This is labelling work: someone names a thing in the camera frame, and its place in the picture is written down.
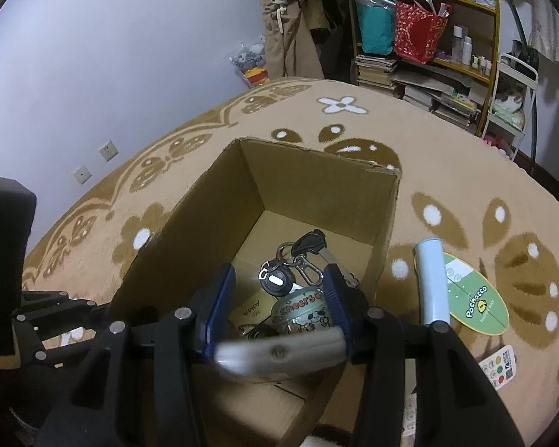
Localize teal bag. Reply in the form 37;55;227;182
354;0;398;55

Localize bunch of keys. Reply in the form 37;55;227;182
258;229;360;299

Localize brown cardboard box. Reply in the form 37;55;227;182
107;136;402;447

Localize yellow green oval paddle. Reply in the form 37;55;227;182
440;251;511;336

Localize red gift bag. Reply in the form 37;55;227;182
394;0;452;64

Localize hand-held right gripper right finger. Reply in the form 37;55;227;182
323;263;527;447

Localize beige trousers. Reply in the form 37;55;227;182
263;0;327;80

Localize bag of plush toys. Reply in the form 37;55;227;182
230;43;268;88

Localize pale floral curtain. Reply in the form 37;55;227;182
531;0;559;59

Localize cartoon print round tin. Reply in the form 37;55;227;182
270;288;329;336

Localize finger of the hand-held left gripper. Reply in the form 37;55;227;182
21;291;98;311
12;308;118;368

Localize wooden shelf unit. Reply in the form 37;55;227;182
347;0;501;138

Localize stack of books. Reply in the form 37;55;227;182
354;53;487;126

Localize white remote control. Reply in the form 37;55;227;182
477;345;516;389

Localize white trolley cart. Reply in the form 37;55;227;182
482;51;540;161

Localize tan card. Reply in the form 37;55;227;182
230;295;270;331

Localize row of cosmetic bottles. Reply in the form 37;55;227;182
449;25;495;75

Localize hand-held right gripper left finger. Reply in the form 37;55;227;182
37;263;237;447

